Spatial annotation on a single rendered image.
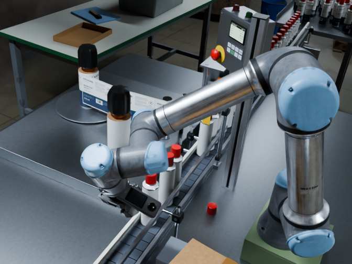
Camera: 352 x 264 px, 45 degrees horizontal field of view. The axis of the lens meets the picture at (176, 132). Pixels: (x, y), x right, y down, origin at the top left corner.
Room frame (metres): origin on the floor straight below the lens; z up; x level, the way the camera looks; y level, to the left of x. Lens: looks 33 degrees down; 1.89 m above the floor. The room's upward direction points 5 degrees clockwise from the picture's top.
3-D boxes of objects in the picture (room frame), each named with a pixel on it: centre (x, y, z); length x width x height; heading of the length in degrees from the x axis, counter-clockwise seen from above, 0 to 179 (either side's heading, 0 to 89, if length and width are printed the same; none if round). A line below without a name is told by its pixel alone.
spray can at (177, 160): (1.14, -0.01, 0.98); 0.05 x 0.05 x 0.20
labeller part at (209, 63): (1.72, -0.15, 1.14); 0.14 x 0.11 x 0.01; 156
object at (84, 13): (3.19, 0.70, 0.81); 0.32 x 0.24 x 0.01; 48
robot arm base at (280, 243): (0.96, -0.36, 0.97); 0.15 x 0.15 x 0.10
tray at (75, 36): (2.73, 0.69, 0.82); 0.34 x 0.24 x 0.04; 158
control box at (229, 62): (1.35, -0.19, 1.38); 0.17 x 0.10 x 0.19; 32
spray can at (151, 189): (0.99, 0.06, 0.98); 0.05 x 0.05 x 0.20
